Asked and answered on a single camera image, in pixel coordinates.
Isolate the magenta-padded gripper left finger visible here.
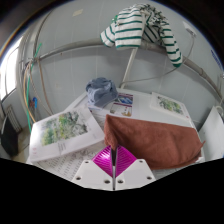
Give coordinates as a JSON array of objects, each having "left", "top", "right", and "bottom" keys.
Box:
[{"left": 71, "top": 145, "right": 116, "bottom": 192}]

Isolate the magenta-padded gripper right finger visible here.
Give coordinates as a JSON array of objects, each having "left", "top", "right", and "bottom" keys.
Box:
[{"left": 114, "top": 145, "right": 157, "bottom": 191}]

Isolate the brown towel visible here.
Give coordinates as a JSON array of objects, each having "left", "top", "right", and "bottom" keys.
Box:
[{"left": 103, "top": 114, "right": 206, "bottom": 170}]

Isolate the white washing machine under towel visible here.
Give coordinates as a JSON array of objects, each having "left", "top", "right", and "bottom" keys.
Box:
[{"left": 26, "top": 88, "right": 208, "bottom": 188}]

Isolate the large booklet with green picture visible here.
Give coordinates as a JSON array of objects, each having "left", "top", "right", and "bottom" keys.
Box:
[{"left": 28, "top": 105, "right": 106, "bottom": 163}]

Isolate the blue and red leaflet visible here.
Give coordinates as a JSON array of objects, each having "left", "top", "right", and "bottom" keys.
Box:
[{"left": 109, "top": 92, "right": 134, "bottom": 118}]

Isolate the small sheet with green picture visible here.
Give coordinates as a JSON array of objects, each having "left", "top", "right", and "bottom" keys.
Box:
[{"left": 149, "top": 91, "right": 192, "bottom": 121}]

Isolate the crumpled blue-grey cloth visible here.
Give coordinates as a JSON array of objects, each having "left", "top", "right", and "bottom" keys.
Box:
[{"left": 85, "top": 77, "right": 119, "bottom": 108}]

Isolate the dark ribbed radiator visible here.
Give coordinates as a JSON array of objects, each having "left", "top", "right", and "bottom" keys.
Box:
[{"left": 0, "top": 104, "right": 23, "bottom": 157}]

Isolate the white vertical pipe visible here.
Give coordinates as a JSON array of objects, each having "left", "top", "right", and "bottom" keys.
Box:
[{"left": 120, "top": 46, "right": 139, "bottom": 90}]

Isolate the green-white striped garment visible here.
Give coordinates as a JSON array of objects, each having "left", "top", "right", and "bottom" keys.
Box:
[{"left": 99, "top": 3, "right": 184, "bottom": 69}]

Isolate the green hose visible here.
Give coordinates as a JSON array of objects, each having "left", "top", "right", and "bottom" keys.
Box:
[{"left": 25, "top": 42, "right": 44, "bottom": 133}]

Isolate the grey socket cable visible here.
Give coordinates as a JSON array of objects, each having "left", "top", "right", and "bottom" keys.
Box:
[{"left": 119, "top": 33, "right": 196, "bottom": 85}]

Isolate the grey horizontal wall pipe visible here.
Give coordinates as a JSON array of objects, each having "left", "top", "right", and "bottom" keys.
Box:
[{"left": 36, "top": 37, "right": 223, "bottom": 98}]

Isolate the white wall socket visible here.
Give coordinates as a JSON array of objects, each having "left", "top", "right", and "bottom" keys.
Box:
[{"left": 182, "top": 21, "right": 198, "bottom": 37}]

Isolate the small beige wall label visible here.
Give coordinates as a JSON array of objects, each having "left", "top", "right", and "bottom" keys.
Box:
[{"left": 72, "top": 8, "right": 85, "bottom": 18}]

